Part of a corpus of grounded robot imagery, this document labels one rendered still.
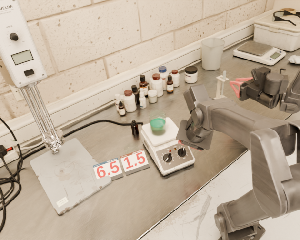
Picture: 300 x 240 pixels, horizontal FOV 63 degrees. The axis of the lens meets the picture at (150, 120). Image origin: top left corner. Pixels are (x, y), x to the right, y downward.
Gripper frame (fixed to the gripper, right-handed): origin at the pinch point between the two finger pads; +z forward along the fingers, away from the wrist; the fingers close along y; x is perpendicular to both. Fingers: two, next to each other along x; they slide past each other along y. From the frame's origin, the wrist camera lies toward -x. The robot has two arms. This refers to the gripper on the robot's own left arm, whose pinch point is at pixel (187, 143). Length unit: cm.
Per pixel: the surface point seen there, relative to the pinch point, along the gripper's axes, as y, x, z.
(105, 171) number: 22.9, 15.2, 13.0
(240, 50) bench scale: -23, -85, 38
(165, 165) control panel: 4.1, 7.6, 7.1
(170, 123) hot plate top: 6.4, -9.4, 9.9
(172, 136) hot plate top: 4.6, -3.0, 6.3
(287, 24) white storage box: -44, -108, 28
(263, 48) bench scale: -35, -89, 35
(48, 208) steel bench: 35.1, 32.6, 12.3
